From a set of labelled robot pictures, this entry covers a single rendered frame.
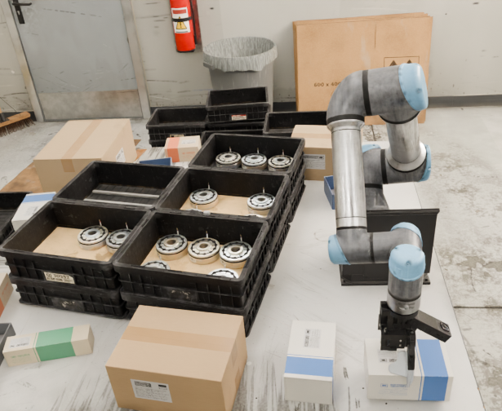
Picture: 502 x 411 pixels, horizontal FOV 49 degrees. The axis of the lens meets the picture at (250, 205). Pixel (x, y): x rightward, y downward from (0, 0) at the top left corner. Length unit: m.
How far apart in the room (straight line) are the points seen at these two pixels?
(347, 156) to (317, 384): 0.57
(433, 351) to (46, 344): 1.06
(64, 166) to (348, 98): 1.39
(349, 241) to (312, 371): 0.35
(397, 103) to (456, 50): 3.45
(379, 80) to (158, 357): 0.87
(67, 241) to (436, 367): 1.24
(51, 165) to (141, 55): 2.58
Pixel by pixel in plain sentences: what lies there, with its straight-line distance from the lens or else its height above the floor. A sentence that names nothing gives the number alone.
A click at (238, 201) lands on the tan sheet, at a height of 0.83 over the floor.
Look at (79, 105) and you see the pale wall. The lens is 5.21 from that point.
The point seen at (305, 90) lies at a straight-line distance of 4.52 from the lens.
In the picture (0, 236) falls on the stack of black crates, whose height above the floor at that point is 0.47.
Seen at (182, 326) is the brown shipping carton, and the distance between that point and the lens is 1.49.
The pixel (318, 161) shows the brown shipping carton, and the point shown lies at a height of 0.80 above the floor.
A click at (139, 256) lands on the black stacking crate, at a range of 1.76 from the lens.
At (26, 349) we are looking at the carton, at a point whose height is 0.76.
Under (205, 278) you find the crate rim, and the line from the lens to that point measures 1.52.
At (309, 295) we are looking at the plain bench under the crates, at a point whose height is 0.70.
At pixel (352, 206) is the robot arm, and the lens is 1.34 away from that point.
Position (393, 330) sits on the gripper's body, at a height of 0.92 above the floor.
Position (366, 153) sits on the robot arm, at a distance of 1.77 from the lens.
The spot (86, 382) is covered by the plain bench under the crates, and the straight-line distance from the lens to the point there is 1.65.
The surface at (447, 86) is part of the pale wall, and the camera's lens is 4.91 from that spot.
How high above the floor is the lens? 1.88
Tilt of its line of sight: 32 degrees down
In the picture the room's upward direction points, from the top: 5 degrees counter-clockwise
